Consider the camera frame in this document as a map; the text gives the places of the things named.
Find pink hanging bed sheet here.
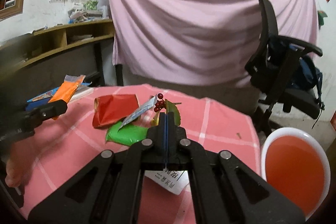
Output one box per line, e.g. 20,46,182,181
109,0,318,86

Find stack of papers on shelf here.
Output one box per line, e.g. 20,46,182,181
68,9,109,24

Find wooden shelf desk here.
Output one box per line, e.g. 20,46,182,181
1,19,115,85

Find silver blue sachet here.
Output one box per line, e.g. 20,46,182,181
118,95,158,131

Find green glass jar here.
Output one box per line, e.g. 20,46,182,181
84,0,98,11

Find orange snack packet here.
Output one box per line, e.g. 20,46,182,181
49,75,85,104

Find red paper packet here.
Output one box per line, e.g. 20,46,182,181
92,94,139,128

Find black mesh office chair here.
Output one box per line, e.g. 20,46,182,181
245,0,325,136

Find orange basin white rim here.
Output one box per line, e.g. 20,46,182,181
261,127,331,219

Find red berry sprig with leaves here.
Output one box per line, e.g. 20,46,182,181
150,93,182,126

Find pink checked tablecloth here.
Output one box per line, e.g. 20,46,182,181
18,85,261,223

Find white printed paper slip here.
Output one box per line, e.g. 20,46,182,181
145,168,189,195

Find dark blue backpack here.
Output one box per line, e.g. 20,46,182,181
286,54,323,100

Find green plastic wrapper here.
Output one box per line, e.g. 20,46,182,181
105,122,148,146

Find person's left hand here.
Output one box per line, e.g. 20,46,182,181
5,142,27,188

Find green hanging ornament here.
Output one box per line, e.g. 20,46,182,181
317,10,328,29

